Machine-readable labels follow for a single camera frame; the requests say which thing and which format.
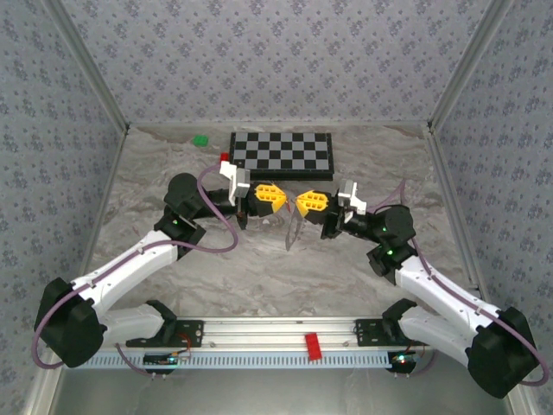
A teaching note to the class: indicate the aluminium corner post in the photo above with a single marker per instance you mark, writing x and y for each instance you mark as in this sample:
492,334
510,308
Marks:
90,65
468,65

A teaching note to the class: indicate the long red toy brick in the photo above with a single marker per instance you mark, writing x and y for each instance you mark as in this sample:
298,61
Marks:
313,346

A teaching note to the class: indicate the green toy brick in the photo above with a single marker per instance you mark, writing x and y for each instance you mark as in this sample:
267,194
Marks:
200,140

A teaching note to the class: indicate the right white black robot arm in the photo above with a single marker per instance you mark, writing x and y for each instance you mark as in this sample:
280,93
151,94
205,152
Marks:
440,298

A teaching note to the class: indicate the leaf-shaped metal plate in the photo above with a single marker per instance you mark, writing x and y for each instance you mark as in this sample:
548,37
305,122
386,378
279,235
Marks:
293,229

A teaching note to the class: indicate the small red toy brick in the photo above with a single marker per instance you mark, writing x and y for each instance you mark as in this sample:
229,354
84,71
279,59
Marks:
224,157

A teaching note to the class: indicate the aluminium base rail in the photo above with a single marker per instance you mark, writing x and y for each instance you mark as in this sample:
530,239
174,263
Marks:
268,328

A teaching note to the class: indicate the black grey folding chessboard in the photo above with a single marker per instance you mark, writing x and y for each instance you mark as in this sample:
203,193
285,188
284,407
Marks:
281,151

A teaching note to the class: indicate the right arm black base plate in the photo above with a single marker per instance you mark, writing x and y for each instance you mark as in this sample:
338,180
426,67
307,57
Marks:
369,330

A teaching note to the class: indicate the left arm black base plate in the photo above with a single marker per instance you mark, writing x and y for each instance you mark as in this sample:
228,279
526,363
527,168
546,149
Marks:
190,333

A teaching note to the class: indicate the aluminium side rail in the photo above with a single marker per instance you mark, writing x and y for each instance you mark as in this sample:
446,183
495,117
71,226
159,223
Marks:
451,194
108,190

